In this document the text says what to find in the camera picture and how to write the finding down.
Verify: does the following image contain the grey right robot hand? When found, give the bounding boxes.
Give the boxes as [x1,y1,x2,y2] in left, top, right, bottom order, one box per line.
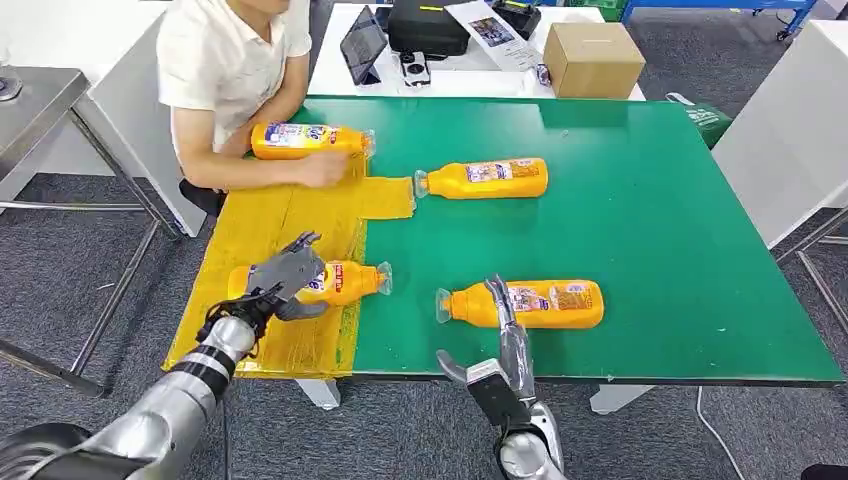
[436,274,538,403]

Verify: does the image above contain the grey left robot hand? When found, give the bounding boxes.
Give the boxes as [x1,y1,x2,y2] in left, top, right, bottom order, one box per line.
[241,231,331,323]

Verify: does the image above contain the orange drink bottle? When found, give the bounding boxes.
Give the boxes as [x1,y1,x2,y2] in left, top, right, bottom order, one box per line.
[435,278,605,331]
[250,121,377,162]
[227,260,394,307]
[413,157,550,201]

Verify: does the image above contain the yellow plastic sheet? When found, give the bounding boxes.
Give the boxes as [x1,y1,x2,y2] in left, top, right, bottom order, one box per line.
[162,155,417,381]

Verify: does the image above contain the white table foot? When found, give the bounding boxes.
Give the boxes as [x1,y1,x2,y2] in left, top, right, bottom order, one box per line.
[294,378,342,411]
[589,384,657,416]

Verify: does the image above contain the green table mat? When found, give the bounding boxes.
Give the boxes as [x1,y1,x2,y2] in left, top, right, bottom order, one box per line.
[288,97,846,388]

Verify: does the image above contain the person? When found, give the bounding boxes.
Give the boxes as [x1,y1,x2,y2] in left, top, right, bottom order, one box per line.
[156,0,352,219]

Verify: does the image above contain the white partition panel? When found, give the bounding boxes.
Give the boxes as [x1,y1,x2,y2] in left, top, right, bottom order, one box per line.
[710,19,848,250]
[86,13,208,238]

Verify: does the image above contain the black tablet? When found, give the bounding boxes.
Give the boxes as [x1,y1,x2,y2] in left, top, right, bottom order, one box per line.
[339,5,390,87]

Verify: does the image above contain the black and white handheld device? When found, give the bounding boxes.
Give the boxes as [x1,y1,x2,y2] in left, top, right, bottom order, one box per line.
[399,51,433,88]

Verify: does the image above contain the white desk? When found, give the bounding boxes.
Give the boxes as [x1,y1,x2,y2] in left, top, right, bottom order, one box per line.
[307,3,647,102]

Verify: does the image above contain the black carrying case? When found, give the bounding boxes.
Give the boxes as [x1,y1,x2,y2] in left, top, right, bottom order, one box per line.
[386,0,472,58]

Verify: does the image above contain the green bag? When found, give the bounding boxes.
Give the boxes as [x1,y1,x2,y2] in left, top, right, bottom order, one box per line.
[665,92,734,150]

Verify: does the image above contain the brown cardboard box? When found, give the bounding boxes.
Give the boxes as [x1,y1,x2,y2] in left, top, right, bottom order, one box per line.
[543,22,647,101]

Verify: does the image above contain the black robot body shell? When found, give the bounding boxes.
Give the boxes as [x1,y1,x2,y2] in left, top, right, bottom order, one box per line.
[0,423,94,480]

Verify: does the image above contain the steel table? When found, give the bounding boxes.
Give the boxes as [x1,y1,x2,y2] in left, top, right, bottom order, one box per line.
[0,66,183,399]

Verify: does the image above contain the printed paper sheet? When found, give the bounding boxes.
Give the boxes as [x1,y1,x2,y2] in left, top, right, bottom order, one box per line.
[445,0,546,73]

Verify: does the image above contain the green crate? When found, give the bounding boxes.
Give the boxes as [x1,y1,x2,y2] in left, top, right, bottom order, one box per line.
[569,0,628,22]

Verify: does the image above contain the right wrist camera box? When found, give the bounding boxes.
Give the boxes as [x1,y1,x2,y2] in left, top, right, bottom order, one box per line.
[465,358,531,429]

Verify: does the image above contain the white floor cable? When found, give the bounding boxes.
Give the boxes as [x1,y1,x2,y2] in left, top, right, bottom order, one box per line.
[695,386,747,480]

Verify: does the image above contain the metal table frame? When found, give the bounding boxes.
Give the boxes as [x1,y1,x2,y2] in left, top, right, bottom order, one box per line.
[775,205,848,333]

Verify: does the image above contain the blue metal frame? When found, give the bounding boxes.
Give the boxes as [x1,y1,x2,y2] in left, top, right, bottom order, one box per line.
[619,0,819,41]

